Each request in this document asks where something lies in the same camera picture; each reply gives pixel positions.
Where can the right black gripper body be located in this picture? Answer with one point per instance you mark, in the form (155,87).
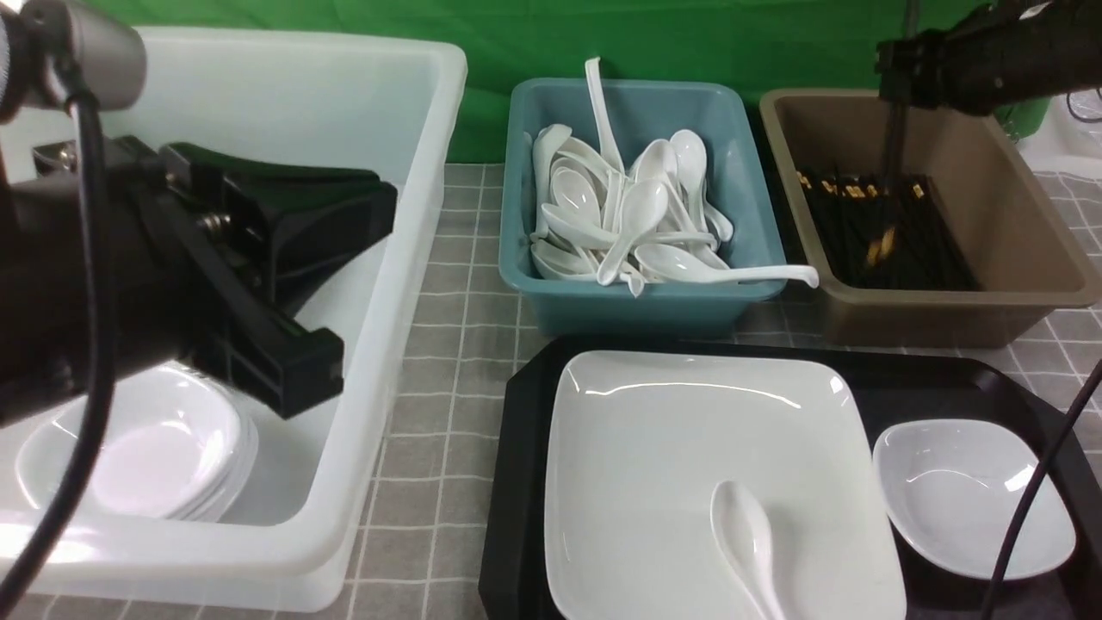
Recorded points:
(910,70)

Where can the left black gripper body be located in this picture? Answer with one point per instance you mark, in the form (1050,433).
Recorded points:
(44,315)

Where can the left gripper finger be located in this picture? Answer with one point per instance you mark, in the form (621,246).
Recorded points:
(285,229)
(231,332)

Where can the large white square plate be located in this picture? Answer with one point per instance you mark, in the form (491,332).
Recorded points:
(640,441)

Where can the small white bowl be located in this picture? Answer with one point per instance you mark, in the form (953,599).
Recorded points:
(951,487)

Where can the white soup spoon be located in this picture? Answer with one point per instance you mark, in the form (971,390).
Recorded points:
(743,533)

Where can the black chopstick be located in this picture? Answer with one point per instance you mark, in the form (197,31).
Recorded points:
(894,145)

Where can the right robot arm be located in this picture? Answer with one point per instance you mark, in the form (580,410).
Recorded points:
(1000,54)

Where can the large translucent white bin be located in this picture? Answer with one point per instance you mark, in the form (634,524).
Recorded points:
(388,105)

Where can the stack of small white bowls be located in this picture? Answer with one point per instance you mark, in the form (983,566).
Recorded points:
(179,445)

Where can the green backdrop cloth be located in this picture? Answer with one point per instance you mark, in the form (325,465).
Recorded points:
(750,46)

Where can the bundle of black chopsticks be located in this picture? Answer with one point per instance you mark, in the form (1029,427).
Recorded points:
(847,215)

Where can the brown plastic bin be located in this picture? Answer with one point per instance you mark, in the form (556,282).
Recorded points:
(1025,259)

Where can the teal plastic bin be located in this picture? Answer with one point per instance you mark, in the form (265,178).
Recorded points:
(641,111)

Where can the pile of white spoons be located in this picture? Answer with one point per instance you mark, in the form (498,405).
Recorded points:
(579,200)

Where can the white spoon centre of pile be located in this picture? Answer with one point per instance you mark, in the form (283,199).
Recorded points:
(643,208)

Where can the white spoon overhanging bin edge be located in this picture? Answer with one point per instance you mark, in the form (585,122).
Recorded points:
(672,263)

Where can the black serving tray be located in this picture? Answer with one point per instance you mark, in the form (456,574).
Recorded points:
(890,389)

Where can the upright white spoon in bin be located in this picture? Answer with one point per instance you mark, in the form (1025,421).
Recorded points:
(608,147)

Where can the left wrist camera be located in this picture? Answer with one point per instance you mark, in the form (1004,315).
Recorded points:
(55,50)

